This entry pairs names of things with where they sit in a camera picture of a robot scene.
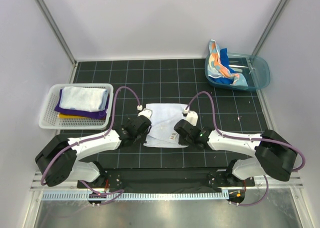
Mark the black grid mat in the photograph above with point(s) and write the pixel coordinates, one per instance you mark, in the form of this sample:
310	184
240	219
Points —
172	81

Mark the white towel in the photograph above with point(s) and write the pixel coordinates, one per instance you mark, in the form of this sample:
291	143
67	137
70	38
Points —
164	117

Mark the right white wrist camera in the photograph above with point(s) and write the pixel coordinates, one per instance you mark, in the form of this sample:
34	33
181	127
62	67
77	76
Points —
190	116

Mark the left aluminium frame post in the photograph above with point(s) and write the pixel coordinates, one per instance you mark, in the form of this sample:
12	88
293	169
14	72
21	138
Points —
54	27

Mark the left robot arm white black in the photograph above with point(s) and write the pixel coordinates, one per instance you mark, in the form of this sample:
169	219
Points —
61	158

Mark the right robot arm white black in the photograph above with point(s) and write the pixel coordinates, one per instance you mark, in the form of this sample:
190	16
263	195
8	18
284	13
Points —
268	153

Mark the orange patterned towel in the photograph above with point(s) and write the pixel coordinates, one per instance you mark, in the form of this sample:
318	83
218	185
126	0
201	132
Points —
222	74

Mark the yellow folded towel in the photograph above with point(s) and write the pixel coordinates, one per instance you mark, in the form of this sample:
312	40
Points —
64	116

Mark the white slotted cable duct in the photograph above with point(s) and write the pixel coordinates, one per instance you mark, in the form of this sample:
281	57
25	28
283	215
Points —
88	196

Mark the white plastic basket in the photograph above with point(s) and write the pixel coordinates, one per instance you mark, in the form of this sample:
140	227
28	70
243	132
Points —
48	117

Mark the aluminium rail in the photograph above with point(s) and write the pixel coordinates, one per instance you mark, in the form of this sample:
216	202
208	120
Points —
256	182

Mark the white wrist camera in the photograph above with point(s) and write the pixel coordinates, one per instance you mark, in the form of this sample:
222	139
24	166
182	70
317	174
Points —
144	112
190	116

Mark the dark blue towel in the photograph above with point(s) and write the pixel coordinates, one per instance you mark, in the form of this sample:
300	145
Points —
225	62

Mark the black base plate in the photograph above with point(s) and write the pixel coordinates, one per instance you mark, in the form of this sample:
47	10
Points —
169	180

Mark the purple folded towel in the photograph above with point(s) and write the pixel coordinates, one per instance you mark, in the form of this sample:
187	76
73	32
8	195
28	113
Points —
100	115

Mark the light blue bear towel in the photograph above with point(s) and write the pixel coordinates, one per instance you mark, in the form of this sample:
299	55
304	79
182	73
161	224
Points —
83	99

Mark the aluminium frame post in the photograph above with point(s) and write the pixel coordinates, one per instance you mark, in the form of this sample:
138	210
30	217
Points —
280	7
54	27

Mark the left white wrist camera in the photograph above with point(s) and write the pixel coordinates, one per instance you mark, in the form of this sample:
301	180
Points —
144	112

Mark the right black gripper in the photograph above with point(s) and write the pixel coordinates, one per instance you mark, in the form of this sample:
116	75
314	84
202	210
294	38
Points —
182	142

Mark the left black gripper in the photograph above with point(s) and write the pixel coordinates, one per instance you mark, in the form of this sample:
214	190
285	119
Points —
143	139

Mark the teal plastic bowl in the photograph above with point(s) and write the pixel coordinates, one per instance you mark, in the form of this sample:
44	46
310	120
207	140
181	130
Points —
254	68

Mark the right aluminium frame post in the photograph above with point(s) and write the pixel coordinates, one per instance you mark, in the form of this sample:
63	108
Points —
280	7

